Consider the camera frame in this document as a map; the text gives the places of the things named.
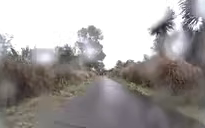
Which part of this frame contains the dirt verge with dry stalks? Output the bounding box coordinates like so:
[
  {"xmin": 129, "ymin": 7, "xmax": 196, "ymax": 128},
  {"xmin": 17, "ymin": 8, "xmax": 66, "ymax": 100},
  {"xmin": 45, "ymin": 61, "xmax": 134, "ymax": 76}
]
[{"xmin": 3, "ymin": 78, "xmax": 98, "ymax": 128}]

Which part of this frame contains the row of trees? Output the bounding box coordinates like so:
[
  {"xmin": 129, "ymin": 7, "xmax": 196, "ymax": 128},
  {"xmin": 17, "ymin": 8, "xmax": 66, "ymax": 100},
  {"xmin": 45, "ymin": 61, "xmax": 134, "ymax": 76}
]
[{"xmin": 0, "ymin": 27, "xmax": 35, "ymax": 65}]

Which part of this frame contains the row of dry brown bushes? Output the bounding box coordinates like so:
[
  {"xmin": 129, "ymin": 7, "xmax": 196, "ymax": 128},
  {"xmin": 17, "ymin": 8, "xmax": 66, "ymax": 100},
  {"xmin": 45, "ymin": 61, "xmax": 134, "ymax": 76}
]
[
  {"xmin": 108, "ymin": 54, "xmax": 205, "ymax": 98},
  {"xmin": 0, "ymin": 61, "xmax": 100, "ymax": 108}
]

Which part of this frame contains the small dark tree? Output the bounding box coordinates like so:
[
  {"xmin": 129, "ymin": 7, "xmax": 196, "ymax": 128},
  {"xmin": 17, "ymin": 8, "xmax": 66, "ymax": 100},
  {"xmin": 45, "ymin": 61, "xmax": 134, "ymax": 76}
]
[{"xmin": 54, "ymin": 43, "xmax": 78, "ymax": 65}]

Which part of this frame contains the palm tree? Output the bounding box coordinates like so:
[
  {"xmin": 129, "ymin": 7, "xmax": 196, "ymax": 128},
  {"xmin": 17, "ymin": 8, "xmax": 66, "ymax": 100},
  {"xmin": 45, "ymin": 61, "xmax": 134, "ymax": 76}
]
[
  {"xmin": 147, "ymin": 7, "xmax": 176, "ymax": 58},
  {"xmin": 177, "ymin": 0, "xmax": 205, "ymax": 68}
]

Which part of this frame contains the tall leafy tree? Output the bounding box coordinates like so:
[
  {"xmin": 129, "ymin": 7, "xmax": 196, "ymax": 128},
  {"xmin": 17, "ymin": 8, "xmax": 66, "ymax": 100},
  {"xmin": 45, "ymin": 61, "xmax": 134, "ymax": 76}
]
[{"xmin": 74, "ymin": 24, "xmax": 107, "ymax": 72}]

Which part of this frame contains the grass verge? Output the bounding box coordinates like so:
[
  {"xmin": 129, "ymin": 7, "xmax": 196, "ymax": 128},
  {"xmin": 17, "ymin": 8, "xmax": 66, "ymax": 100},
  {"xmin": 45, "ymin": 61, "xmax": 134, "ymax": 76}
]
[{"xmin": 109, "ymin": 77, "xmax": 205, "ymax": 128}]

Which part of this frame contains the grey asphalt road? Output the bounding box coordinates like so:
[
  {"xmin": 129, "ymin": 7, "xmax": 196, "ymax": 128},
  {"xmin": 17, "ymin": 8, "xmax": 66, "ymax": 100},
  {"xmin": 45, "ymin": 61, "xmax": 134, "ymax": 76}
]
[{"xmin": 33, "ymin": 75, "xmax": 205, "ymax": 128}]

